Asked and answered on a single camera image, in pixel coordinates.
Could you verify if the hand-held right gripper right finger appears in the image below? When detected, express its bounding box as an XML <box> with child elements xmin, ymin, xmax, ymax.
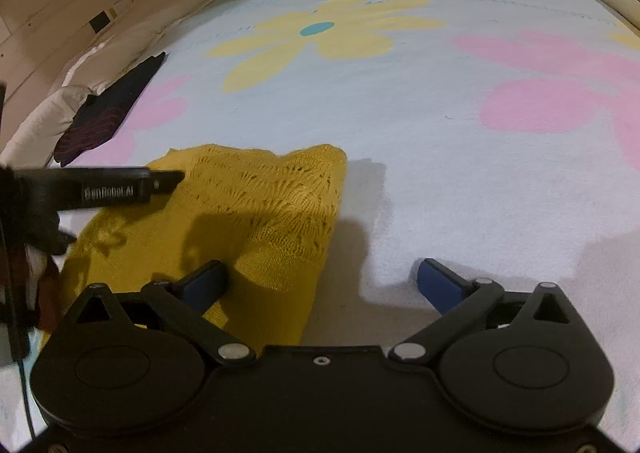
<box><xmin>388</xmin><ymin>257</ymin><xmax>584</xmax><ymax>367</ymax></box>

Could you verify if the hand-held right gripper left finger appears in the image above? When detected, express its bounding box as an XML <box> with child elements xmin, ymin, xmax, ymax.
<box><xmin>64</xmin><ymin>259</ymin><xmax>257</xmax><ymax>367</ymax></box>

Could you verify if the cream pillow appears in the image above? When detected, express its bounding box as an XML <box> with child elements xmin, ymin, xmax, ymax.
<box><xmin>60</xmin><ymin>0</ymin><xmax>246</xmax><ymax>94</ymax></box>

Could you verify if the black red-striped folded garment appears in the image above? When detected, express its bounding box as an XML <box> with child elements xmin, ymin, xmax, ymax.
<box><xmin>53</xmin><ymin>51</ymin><xmax>167</xmax><ymax>168</ymax></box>

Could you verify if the floral bed blanket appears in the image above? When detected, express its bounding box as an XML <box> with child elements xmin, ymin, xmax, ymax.
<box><xmin>0</xmin><ymin>0</ymin><xmax>640</xmax><ymax>453</ymax></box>

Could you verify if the grey-white pillow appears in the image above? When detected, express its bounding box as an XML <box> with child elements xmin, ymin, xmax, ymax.
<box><xmin>0</xmin><ymin>81</ymin><xmax>103</xmax><ymax>169</ymax></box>

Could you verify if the yellow knit sweater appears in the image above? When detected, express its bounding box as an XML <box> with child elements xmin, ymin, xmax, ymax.
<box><xmin>42</xmin><ymin>143</ymin><xmax>349</xmax><ymax>350</ymax></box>

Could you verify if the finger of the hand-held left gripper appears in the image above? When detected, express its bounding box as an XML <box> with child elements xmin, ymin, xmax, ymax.
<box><xmin>151</xmin><ymin>171</ymin><xmax>185</xmax><ymax>197</ymax></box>

